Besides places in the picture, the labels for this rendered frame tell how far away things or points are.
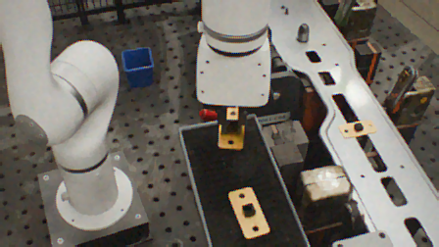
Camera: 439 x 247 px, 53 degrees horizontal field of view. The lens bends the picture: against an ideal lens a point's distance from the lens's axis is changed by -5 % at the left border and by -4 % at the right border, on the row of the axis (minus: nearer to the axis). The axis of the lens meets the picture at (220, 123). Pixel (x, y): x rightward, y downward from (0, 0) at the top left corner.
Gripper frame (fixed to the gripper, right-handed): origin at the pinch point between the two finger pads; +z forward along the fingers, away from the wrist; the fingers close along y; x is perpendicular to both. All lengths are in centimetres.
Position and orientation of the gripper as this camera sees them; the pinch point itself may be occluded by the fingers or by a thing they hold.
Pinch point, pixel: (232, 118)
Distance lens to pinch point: 70.6
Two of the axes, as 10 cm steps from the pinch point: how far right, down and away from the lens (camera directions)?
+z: 0.0, 6.7, 7.4
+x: 0.7, -7.4, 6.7
